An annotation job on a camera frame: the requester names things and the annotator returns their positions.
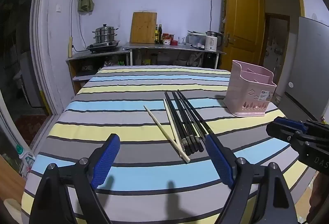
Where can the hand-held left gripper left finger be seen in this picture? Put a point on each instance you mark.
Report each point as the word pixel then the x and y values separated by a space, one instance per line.
pixel 106 159

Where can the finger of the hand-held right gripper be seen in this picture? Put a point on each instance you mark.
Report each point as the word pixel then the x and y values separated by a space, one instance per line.
pixel 282 133
pixel 290 122

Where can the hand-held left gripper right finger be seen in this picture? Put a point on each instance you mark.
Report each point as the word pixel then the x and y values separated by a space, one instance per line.
pixel 218 162

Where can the bundle of black chopsticks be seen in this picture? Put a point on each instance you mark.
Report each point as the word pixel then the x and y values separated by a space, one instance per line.
pixel 186 126

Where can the pink utensil basket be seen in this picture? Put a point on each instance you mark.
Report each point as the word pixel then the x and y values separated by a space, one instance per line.
pixel 244 95

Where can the beige wooden chopstick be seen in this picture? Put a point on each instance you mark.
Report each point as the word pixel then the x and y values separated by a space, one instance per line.
pixel 164 131
pixel 171 121

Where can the person's right hand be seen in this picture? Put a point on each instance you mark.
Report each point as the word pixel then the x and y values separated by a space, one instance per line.
pixel 321 193

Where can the white round magnet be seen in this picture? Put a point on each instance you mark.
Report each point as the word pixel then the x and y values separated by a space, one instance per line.
pixel 291 85

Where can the striped tablecloth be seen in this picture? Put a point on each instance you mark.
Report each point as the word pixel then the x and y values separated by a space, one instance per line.
pixel 128 121

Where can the grey refrigerator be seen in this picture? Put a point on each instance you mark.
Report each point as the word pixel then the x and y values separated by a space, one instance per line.
pixel 308 59

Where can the white bottle green cap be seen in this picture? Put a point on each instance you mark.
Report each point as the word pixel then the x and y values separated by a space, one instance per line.
pixel 24 157

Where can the red patterned rug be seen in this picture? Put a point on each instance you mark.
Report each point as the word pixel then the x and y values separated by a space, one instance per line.
pixel 30 126

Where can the dark box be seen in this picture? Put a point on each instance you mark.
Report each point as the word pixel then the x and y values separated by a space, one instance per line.
pixel 88 68

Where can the brown wooden board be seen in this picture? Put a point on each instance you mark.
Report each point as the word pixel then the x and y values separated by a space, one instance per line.
pixel 10 180

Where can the low steel shelf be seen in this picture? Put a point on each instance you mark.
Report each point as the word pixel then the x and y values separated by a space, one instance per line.
pixel 102 55

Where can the crumpled cloth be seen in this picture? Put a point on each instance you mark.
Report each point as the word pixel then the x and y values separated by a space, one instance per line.
pixel 194 60

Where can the clear bottle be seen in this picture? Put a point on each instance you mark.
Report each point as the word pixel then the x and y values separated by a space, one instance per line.
pixel 138 58

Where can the small pot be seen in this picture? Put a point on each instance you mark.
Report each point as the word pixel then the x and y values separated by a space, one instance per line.
pixel 181 62

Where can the amber sauce bottle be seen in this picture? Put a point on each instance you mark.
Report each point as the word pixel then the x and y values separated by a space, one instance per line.
pixel 146 59

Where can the glass jar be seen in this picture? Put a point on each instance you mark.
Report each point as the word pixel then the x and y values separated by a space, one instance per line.
pixel 153 59

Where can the yellow wooden door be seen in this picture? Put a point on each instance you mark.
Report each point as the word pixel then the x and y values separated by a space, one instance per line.
pixel 241 21

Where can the white electric kettle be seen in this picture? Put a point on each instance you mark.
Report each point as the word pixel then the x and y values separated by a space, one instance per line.
pixel 210 43

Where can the beige power strip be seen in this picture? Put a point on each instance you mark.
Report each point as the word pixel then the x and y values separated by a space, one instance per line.
pixel 70 47

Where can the clear plastic storage box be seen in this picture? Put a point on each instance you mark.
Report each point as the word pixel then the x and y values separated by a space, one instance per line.
pixel 195 39

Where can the steel steamer pot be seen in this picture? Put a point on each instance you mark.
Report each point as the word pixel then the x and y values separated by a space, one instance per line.
pixel 104 34

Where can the drinking glass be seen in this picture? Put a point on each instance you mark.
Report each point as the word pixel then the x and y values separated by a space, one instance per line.
pixel 181 41

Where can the red round tin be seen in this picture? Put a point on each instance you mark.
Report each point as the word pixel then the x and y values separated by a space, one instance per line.
pixel 174 43

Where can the white label red lid jar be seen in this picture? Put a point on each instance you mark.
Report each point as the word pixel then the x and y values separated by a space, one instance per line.
pixel 166 40

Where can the yellow oil bottle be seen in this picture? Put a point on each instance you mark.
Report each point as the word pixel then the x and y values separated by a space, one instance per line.
pixel 156 35

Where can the dark oil bottle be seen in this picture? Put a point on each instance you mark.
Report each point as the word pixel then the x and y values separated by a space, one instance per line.
pixel 160 35

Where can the bamboo cutting board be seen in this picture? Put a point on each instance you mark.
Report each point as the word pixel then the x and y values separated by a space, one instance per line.
pixel 142 29

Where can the brown inner door frame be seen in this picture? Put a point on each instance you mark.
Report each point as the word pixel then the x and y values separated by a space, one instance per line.
pixel 277 14

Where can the narrow wall hanging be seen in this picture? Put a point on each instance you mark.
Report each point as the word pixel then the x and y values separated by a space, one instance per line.
pixel 223 8

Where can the white sliding door frame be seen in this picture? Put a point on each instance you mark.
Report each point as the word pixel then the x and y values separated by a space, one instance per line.
pixel 43 34

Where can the white wall switch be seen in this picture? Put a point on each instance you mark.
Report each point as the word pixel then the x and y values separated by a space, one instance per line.
pixel 58 8

